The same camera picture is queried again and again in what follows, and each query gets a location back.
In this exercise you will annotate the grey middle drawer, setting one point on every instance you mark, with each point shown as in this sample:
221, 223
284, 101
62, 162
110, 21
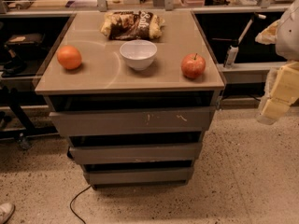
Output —
133, 148

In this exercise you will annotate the orange fruit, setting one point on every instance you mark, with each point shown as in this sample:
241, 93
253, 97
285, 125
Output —
69, 57

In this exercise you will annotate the black chair base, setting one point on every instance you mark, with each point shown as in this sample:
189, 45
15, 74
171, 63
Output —
29, 129

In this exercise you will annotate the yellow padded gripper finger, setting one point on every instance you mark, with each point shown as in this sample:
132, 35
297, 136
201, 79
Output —
281, 90
268, 35

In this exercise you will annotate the brown chip bag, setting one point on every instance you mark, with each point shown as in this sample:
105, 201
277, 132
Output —
130, 25

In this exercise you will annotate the grey drawer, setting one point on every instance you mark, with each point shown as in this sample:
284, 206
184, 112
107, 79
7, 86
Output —
133, 148
132, 113
138, 172

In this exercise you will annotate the grey top drawer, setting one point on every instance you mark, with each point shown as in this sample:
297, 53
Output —
132, 113

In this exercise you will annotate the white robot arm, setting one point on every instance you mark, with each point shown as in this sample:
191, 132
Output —
287, 44

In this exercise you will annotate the red apple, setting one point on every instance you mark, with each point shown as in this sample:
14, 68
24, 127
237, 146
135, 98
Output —
193, 65

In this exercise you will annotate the white shoe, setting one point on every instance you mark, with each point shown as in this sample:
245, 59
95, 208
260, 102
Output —
6, 211

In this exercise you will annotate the grey drawer cabinet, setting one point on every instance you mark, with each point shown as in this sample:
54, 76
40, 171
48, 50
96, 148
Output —
104, 71

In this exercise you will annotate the white bowl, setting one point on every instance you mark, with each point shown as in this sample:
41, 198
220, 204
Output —
138, 54

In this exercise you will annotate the grey bottom drawer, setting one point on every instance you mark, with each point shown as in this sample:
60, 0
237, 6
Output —
138, 172

